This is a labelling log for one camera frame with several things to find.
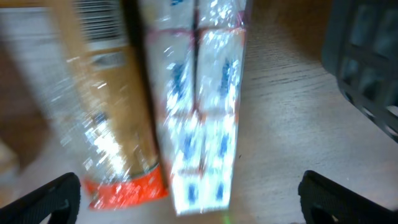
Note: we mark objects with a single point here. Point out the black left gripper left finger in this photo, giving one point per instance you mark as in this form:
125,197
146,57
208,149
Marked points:
59,200

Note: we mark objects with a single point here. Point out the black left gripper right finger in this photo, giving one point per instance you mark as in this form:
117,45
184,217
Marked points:
324,201

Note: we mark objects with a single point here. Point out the orange spaghetti packet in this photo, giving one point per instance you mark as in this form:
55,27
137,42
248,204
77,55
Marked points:
111,128

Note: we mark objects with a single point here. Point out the tissue pack multipack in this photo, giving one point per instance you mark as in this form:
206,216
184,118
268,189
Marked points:
195,60

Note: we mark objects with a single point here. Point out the grey plastic basket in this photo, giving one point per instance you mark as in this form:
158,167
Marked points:
360,50

